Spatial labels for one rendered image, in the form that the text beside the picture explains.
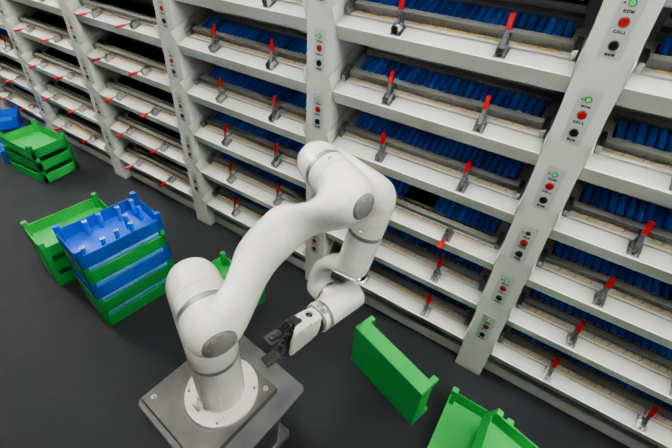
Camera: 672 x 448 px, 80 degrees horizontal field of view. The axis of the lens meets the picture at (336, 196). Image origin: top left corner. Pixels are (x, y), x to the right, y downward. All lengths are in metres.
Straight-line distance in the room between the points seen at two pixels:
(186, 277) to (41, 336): 1.10
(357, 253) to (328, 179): 0.28
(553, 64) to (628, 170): 0.29
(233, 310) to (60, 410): 0.98
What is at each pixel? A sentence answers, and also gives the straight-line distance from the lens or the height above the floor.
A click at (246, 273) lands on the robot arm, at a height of 0.77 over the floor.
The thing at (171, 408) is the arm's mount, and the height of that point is 0.30.
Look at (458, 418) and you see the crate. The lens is 1.58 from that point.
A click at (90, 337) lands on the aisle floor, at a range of 1.85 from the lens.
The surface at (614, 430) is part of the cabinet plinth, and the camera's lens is 1.75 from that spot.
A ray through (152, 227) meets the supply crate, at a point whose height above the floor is 0.35.
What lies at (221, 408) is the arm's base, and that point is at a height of 0.33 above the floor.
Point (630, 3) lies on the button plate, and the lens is 0.98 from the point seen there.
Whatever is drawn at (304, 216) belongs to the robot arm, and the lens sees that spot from 0.79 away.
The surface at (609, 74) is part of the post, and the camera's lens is 1.01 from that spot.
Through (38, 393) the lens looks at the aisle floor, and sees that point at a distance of 1.79.
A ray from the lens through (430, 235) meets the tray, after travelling 1.32.
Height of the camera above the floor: 1.37
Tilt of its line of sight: 37 degrees down
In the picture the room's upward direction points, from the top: 4 degrees clockwise
